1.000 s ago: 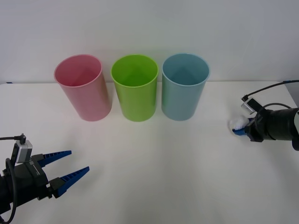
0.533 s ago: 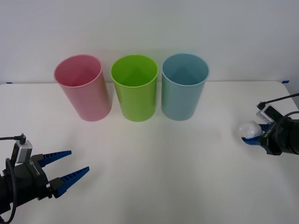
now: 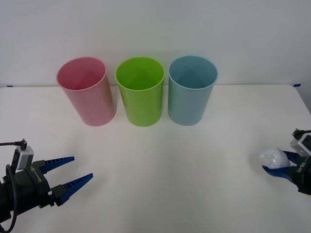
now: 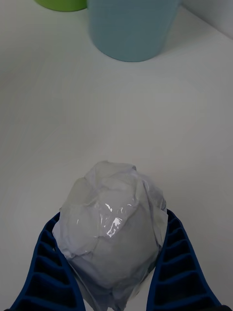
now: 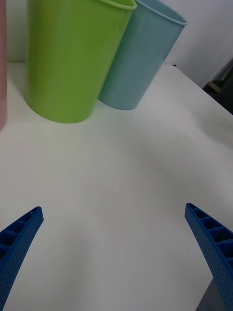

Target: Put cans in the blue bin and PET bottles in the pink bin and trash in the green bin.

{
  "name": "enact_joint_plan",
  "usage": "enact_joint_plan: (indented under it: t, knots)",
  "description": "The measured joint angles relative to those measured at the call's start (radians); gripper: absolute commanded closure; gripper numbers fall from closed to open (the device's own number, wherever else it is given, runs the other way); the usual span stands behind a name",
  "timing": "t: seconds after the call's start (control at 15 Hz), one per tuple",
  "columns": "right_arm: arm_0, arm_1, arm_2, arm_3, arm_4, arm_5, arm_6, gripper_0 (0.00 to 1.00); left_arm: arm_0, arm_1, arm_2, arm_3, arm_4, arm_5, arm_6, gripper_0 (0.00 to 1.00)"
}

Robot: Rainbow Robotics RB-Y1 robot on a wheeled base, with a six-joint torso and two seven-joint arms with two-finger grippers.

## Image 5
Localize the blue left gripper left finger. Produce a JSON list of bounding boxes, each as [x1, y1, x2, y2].
[[0, 206, 44, 311]]

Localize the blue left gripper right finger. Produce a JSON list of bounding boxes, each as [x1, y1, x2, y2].
[[184, 203, 233, 311]]

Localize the pink plastic bin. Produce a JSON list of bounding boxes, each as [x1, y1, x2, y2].
[[0, 0, 8, 131]]

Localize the green plastic bin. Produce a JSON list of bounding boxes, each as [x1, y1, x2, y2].
[[25, 0, 138, 124]]

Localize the pale blue plastic bin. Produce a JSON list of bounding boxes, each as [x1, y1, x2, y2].
[[98, 0, 189, 110]]

